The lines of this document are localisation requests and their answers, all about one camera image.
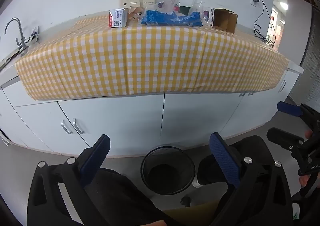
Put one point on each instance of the white sink strainer basket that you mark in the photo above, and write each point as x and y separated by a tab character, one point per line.
32	37

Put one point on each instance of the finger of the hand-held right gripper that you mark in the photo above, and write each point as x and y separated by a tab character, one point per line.
288	108
282	137

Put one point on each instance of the white box with purple print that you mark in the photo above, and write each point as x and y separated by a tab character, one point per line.
208	16

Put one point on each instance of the metal faucet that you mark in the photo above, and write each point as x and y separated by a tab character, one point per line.
17	28

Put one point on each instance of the crumpled brown paper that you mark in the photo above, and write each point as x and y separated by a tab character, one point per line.
135	13

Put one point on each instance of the yellow checked tablecloth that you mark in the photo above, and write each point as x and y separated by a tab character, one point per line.
150	58

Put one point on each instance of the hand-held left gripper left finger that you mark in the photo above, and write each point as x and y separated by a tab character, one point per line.
96	156

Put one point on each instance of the black chair base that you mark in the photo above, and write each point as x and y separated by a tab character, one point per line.
186	201

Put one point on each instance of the dark green box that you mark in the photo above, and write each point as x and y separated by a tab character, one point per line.
185	9

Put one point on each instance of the black mesh trash bin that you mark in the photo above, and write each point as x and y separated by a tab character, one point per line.
167	168

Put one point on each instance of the white and red carton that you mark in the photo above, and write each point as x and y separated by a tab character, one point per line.
117	17

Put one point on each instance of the brown cardboard box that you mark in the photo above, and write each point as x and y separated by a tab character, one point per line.
226	20

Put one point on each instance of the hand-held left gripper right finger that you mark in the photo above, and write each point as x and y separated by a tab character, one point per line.
223	157

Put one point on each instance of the clear plastic bag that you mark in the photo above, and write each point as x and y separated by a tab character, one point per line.
170	0
196	6

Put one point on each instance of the white cabinet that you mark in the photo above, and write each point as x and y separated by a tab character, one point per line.
125	121

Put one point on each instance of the blue plastic bag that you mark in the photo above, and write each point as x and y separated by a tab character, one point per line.
170	18

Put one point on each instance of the person's right hand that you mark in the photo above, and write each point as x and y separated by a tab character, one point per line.
305	181

